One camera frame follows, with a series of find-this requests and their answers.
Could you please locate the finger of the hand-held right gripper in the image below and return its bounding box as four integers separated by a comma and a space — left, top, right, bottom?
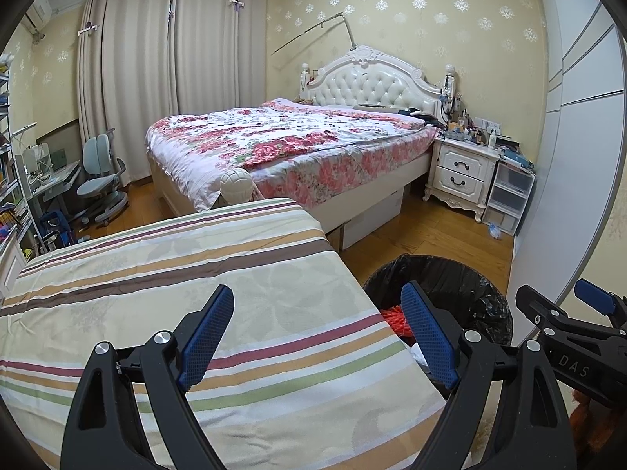
574, 279, 627, 328
515, 285, 627, 348

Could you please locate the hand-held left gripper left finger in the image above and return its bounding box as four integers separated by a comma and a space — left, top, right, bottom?
60, 284, 236, 470

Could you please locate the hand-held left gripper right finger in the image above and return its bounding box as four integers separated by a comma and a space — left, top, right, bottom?
400, 281, 573, 470

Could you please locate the white tissue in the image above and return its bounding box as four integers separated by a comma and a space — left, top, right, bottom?
410, 343, 433, 370

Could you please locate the orange-red foam fruit net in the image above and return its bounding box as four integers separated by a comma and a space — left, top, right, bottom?
381, 305, 417, 340

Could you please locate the trash bin with black bag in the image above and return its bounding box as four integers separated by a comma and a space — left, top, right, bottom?
362, 253, 514, 392

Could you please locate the striped tablecloth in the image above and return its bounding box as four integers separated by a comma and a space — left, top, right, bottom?
0, 197, 448, 470

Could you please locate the plastic drawer unit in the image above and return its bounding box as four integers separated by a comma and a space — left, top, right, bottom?
482, 159, 536, 237

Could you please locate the white storage box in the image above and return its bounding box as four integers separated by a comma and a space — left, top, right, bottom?
341, 187, 405, 250

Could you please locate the white wardrobe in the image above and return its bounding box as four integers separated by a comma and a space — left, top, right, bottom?
512, 0, 627, 304

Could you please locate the stack of books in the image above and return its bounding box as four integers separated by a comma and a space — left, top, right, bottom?
497, 137, 535, 170

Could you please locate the white nightstand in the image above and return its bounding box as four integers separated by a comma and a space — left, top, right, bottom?
424, 134, 500, 223

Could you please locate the white round bedpost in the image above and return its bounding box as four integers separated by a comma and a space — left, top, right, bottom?
219, 167, 256, 205

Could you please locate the blue stool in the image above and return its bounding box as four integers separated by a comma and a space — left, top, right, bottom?
39, 210, 74, 255

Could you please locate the cluster of small nightstand items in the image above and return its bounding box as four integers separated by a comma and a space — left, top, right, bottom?
438, 90, 500, 145

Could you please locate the grey desk chair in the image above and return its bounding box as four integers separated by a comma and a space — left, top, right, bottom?
73, 127, 130, 228

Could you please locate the floral bedspread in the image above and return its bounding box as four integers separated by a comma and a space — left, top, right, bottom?
146, 99, 439, 212

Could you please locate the small dark item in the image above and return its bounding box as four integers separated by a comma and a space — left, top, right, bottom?
398, 107, 444, 125

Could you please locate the white desk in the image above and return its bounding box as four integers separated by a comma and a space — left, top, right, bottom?
22, 142, 84, 216

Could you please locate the bookshelf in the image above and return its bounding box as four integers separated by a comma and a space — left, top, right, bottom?
0, 51, 35, 275

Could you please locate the white bed with tufted headboard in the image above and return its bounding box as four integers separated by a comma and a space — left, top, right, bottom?
146, 45, 458, 250

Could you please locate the beige curtain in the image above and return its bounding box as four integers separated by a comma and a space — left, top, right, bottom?
171, 0, 271, 119
76, 0, 179, 188

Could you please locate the thin metal rod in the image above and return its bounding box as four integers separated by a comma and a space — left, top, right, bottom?
271, 14, 356, 56

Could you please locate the white air conditioner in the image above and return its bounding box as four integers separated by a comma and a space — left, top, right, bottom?
24, 0, 52, 35

